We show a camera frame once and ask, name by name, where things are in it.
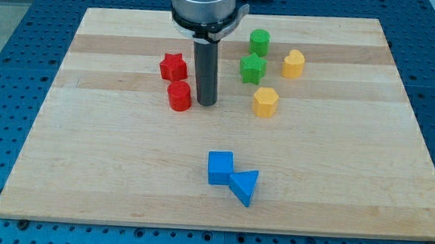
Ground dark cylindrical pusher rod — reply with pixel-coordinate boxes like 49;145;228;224
193;42;218;107

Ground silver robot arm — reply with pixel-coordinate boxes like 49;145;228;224
170;0;249;107

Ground blue cube block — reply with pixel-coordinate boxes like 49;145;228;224
207;150;234;185

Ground red cylinder block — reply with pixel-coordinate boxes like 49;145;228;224
167;80;192;112

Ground wooden board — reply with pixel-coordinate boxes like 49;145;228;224
0;8;435;241

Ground yellow hexagon block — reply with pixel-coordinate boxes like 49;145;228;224
252;87;279;118

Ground blue triangle block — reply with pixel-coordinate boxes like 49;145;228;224
229;170;259;207

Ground green star block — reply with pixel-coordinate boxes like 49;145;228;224
239;53;267;85

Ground blue perforated table plate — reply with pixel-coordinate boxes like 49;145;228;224
0;0;435;244

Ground red star block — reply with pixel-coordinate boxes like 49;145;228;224
159;53;188;82

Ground yellow heart block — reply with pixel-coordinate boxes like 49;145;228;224
281;49;305;79

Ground green cylinder block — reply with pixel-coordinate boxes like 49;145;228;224
249;29;270;57

